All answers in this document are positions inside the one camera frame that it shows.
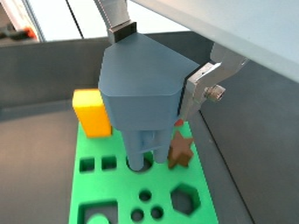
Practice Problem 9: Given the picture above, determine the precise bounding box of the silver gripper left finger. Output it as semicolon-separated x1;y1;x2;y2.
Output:
94;0;136;44

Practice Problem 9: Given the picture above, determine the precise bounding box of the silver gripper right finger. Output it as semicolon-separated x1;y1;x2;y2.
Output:
179;44;248;121

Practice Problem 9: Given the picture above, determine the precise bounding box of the blue three prong object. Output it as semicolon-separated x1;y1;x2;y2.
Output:
98;33;199;171

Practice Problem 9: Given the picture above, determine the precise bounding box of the green shape sorter board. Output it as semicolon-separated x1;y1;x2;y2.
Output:
68;130;219;224

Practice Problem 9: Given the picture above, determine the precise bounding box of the red block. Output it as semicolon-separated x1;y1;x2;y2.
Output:
174;119;184;127

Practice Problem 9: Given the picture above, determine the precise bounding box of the brown star block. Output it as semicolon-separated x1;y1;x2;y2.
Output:
168;130;194;169

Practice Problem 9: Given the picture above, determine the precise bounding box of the yellow rectangular block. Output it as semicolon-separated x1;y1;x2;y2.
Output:
72;88;112;137

